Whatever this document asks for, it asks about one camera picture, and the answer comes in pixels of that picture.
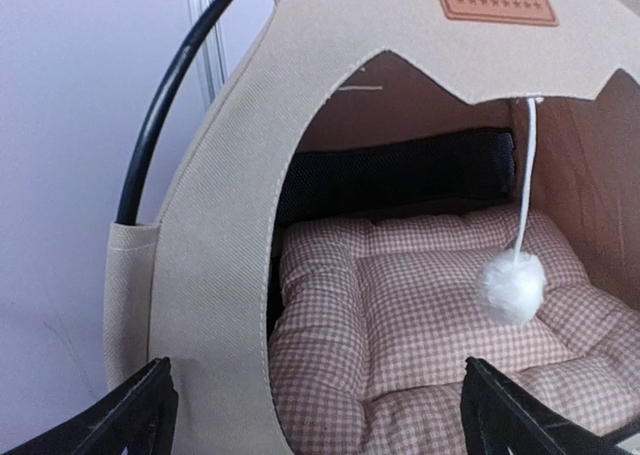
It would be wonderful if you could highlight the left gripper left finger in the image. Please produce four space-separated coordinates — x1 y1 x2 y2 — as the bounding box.
8 357 179 455

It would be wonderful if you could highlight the pink checkered cushion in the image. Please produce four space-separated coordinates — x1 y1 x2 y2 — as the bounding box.
268 207 639 454

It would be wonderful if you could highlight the beige pet tent fabric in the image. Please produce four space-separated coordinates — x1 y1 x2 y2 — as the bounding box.
104 0 639 454

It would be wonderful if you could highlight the white pompom tent toy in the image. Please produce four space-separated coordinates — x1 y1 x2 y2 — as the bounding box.
480 97 546 326

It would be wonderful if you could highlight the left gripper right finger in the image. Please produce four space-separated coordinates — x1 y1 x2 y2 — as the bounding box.
460 357 635 455

